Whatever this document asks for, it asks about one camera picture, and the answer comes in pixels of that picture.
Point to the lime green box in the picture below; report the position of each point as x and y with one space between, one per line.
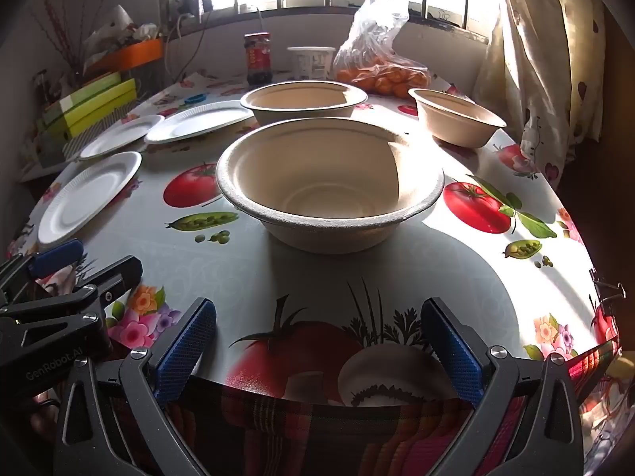
104 106

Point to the crumpled white bag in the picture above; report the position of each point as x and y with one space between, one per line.
119 22

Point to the clear plastic bag of oranges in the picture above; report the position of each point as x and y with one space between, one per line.
382 77

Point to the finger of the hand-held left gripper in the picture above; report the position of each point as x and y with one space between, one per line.
106 277
54 258

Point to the large beige paper bowl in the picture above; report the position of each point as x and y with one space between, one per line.
317 198
302 99

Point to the cream patterned curtain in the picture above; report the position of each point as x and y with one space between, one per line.
536 59

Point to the dark sauce jar red label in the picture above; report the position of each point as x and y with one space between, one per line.
258 59

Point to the dried twig bouquet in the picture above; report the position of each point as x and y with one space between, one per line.
64 34

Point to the small beige paper bowl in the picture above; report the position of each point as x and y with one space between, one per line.
456 124

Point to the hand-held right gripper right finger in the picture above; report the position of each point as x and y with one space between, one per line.
451 347

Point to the white plastic tub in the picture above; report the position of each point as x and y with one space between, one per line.
311 64

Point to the white foam plate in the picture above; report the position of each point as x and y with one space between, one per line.
198 121
119 136
84 198

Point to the vegetable print tablecloth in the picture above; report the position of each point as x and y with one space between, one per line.
347 277

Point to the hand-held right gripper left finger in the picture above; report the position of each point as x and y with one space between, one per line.
186 352

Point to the pale green flat box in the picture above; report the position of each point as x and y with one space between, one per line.
84 91

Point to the black binder clip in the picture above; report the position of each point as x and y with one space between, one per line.
603 287

